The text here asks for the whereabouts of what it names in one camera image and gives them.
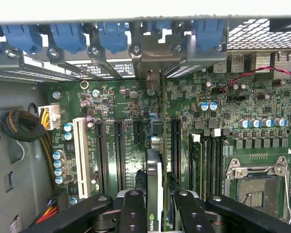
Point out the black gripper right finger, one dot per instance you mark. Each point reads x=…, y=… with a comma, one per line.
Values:
x=191, y=216

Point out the green motherboard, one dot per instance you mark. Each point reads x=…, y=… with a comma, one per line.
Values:
x=184, y=97

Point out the CPU socket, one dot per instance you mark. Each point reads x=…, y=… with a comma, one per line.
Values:
x=257, y=191

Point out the white power connector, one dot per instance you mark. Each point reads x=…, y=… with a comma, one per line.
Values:
x=54, y=116

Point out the socket locking lever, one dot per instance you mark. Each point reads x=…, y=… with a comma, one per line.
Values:
x=286, y=189

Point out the white expansion slot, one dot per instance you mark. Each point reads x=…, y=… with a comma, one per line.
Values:
x=81, y=157

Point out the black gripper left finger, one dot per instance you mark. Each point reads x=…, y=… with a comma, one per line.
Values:
x=133, y=213

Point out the short black expansion slot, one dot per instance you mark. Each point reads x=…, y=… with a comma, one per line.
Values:
x=137, y=133

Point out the blue card latch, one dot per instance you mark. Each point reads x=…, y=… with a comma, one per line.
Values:
x=112, y=36
x=21, y=36
x=68, y=36
x=208, y=34
x=155, y=25

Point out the silver slot cover plate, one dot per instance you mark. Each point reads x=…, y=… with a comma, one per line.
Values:
x=203, y=60
x=38, y=69
x=87, y=70
x=118, y=70

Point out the black RAM slot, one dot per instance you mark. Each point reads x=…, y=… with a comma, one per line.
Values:
x=218, y=165
x=207, y=165

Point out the silver rear port housing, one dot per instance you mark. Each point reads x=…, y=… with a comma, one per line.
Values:
x=282, y=68
x=237, y=64
x=220, y=67

